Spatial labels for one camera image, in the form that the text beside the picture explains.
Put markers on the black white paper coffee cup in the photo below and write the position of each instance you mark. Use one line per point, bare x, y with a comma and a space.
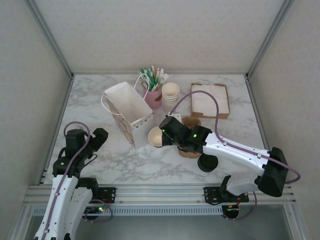
155, 136

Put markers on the patterned paper gift bag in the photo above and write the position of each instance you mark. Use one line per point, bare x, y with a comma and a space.
127, 105

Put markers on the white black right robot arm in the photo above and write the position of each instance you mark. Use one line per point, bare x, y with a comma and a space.
232, 152

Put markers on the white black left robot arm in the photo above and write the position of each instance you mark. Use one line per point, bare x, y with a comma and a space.
67, 190

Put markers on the brown pulp cup carrier stack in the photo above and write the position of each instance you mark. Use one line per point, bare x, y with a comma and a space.
191, 121

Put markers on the brown cardboard napkin tray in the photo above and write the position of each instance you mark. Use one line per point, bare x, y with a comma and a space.
200, 113

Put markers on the black cup lid stack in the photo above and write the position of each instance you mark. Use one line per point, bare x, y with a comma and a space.
207, 162

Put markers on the white napkin stack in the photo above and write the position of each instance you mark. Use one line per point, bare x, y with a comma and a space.
210, 98

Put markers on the stack of paper cups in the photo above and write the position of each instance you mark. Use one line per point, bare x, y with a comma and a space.
170, 91

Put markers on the pink straw holder cup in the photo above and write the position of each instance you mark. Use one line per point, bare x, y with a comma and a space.
153, 98

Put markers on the white wrapped straw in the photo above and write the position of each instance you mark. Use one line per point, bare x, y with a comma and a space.
164, 78
161, 75

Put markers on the brown wrapped stirrer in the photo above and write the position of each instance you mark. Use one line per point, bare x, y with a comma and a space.
157, 73

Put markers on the green striped wrapped straw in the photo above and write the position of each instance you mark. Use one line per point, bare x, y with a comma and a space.
143, 76
152, 72
148, 75

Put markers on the small controller circuit board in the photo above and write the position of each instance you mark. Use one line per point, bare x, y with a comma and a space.
96, 209
232, 208

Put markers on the aluminium side rail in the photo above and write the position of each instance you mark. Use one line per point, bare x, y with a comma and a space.
260, 125
58, 125

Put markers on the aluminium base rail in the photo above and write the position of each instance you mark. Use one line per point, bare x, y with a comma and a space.
160, 193

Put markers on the aluminium frame post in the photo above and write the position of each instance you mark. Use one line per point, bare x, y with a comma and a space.
51, 37
269, 37

